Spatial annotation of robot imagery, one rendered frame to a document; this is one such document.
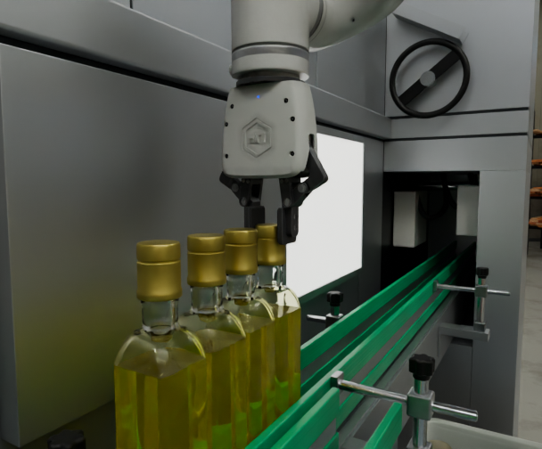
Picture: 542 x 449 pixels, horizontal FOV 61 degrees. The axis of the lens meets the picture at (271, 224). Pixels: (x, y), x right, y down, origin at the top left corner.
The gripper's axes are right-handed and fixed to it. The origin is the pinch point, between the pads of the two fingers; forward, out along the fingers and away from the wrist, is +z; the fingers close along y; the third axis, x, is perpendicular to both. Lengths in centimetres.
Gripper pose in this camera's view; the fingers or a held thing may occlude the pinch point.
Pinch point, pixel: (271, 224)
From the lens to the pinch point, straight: 51.6
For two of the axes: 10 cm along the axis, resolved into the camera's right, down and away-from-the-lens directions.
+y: 8.5, 0.5, -5.2
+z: 0.0, 10.0, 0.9
